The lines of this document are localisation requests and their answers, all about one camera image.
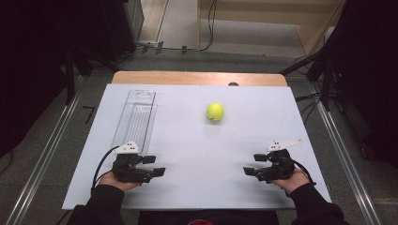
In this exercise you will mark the dark curtain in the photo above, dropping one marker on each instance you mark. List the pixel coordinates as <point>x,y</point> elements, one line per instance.
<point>31,62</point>
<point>369,78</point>

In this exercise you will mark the clear plastic tray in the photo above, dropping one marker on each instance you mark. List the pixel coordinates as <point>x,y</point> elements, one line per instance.
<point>135,122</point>

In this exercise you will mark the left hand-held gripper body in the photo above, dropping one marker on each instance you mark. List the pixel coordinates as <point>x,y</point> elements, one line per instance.
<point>128,170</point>

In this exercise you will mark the aluminium floor rail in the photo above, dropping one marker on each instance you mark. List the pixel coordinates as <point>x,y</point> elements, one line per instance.
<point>344,150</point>
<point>47,156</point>

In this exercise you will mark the person's left hand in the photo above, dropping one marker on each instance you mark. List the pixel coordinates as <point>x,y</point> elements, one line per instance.
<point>117,184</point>

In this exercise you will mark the black metal stand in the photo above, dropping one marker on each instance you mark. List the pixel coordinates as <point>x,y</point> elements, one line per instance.
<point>70,78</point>
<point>325,81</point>

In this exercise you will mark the dark cabinet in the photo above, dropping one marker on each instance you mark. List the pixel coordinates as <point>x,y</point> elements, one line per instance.
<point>122,28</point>

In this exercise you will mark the wooden table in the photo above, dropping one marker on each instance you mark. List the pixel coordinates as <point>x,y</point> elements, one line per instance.
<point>187,78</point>

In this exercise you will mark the light wooden shelf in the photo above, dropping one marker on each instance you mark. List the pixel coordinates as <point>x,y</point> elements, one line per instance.
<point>281,18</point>

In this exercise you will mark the yellow tennis ball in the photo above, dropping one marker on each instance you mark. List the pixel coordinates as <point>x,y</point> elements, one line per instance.
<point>215,111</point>

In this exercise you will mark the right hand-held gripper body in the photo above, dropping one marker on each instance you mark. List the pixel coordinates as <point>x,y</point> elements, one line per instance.
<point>280,167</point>

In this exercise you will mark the person's right hand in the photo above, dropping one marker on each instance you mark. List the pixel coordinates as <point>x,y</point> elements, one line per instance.
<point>294,182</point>

